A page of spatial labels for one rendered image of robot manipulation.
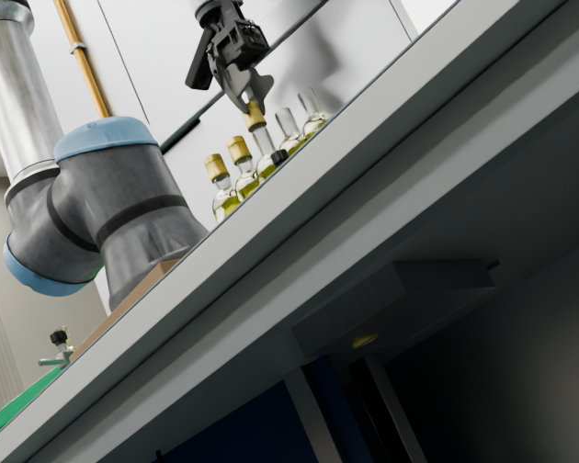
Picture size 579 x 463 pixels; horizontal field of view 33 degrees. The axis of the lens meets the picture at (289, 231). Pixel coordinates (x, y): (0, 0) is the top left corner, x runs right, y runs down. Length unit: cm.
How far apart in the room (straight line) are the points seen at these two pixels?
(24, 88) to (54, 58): 103
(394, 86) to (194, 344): 39
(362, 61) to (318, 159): 94
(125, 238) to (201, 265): 19
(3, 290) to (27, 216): 654
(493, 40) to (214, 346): 44
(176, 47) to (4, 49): 75
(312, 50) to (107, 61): 60
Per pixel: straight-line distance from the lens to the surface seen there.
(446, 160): 80
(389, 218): 83
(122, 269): 110
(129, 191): 113
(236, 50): 173
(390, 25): 173
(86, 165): 116
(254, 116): 171
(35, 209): 125
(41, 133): 133
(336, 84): 178
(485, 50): 75
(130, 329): 105
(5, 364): 770
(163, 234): 110
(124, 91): 220
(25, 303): 782
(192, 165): 203
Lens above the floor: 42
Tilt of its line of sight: 19 degrees up
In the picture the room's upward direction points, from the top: 24 degrees counter-clockwise
